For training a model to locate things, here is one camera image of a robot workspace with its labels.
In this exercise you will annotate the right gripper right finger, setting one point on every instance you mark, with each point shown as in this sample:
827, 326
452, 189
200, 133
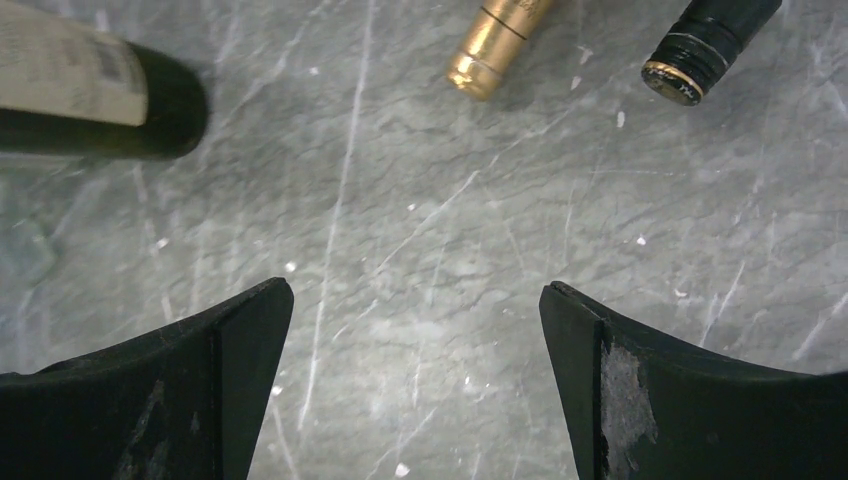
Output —
642, 404

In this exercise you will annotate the slim amber gold-capped bottle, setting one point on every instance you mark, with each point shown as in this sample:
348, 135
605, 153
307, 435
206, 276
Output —
492, 42

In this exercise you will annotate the dark green wine bottle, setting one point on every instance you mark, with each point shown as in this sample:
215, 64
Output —
69, 89

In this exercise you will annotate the dark bottle black cap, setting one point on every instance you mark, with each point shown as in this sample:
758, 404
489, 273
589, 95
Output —
702, 45

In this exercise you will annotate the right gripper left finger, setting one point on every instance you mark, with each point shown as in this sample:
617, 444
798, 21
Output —
184, 401

